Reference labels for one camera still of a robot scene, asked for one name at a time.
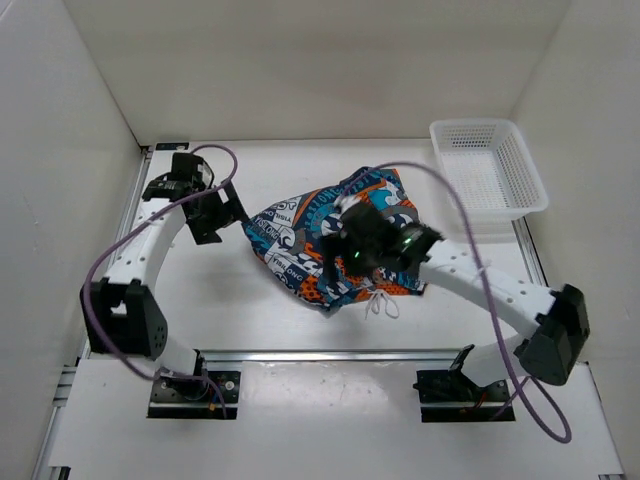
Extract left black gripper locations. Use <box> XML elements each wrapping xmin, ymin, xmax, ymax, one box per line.
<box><xmin>188</xmin><ymin>179</ymin><xmax>251</xmax><ymax>245</ymax></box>

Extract colourful patterned shorts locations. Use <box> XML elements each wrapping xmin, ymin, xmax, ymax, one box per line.
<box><xmin>242</xmin><ymin>166</ymin><xmax>427</xmax><ymax>313</ymax></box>

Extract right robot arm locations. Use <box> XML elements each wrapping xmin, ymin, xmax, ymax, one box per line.
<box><xmin>320</xmin><ymin>196</ymin><xmax>590</xmax><ymax>400</ymax></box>

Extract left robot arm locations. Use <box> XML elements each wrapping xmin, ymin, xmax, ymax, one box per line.
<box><xmin>80</xmin><ymin>150</ymin><xmax>248</xmax><ymax>400</ymax></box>

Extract white plastic basket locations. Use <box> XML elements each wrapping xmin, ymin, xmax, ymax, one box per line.
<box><xmin>429</xmin><ymin>118</ymin><xmax>549</xmax><ymax>236</ymax></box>

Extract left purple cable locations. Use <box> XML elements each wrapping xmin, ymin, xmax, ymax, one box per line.
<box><xmin>82</xmin><ymin>143</ymin><xmax>239</xmax><ymax>384</ymax></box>

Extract purple cable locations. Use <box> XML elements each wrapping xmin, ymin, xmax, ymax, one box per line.
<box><xmin>82</xmin><ymin>143</ymin><xmax>239</xmax><ymax>384</ymax></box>
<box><xmin>339</xmin><ymin>160</ymin><xmax>572</xmax><ymax>444</ymax></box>

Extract aluminium front rail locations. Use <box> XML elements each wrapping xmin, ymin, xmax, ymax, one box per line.
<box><xmin>202</xmin><ymin>349</ymin><xmax>459</xmax><ymax>363</ymax></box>

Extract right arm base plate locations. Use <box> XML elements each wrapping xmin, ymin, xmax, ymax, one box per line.
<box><xmin>413</xmin><ymin>370</ymin><xmax>516</xmax><ymax>423</ymax></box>

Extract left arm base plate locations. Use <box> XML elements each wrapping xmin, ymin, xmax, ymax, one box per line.
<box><xmin>147</xmin><ymin>366</ymin><xmax>242</xmax><ymax>420</ymax></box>

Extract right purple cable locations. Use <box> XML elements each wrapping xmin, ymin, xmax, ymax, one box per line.
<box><xmin>339</xmin><ymin>160</ymin><xmax>572</xmax><ymax>444</ymax></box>

